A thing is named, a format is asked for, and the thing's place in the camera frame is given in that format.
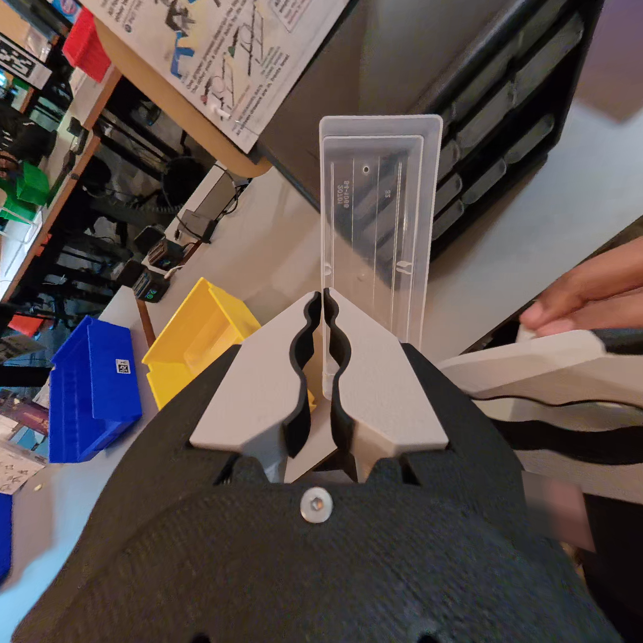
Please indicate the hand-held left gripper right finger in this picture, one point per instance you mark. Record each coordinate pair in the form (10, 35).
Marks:
(387, 397)

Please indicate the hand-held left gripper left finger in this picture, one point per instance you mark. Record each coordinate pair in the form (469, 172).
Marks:
(241, 397)

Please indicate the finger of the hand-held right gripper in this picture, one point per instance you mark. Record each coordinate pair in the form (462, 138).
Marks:
(527, 366)
(618, 477)

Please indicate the clear plastic drawer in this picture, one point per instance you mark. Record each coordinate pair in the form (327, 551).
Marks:
(376, 226)

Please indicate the black drawer cabinet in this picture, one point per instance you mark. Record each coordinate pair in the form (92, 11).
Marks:
(321, 90)

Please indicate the grey desk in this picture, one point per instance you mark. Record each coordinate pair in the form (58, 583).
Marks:
(527, 226)

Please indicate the person's right hand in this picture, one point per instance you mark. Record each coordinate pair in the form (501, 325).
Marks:
(577, 296)

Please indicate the yellow plastic bin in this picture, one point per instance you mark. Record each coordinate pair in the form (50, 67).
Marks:
(201, 321)

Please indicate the blue bin with white tag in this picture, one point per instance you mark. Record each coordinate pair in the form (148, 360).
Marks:
(95, 402)

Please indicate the white power box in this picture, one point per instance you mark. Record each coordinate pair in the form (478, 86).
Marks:
(211, 196)

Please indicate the white paper sheet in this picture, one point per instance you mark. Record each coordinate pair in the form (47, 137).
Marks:
(17, 467)

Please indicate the set of clear cabinet drawers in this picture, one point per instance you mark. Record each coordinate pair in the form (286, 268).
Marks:
(502, 100)

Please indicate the blue plastic bin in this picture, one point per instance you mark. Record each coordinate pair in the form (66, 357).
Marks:
(4, 532)

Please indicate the long wooden table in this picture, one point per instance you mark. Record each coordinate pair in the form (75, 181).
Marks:
(75, 153)

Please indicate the green plastic bin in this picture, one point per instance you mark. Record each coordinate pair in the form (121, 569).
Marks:
(30, 186)

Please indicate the instruction poster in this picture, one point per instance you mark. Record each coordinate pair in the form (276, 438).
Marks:
(211, 45)

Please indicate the red plastic bin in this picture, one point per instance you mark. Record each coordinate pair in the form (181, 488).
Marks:
(85, 45)

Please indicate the black white marker tag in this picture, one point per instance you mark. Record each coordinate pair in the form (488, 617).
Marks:
(20, 60)

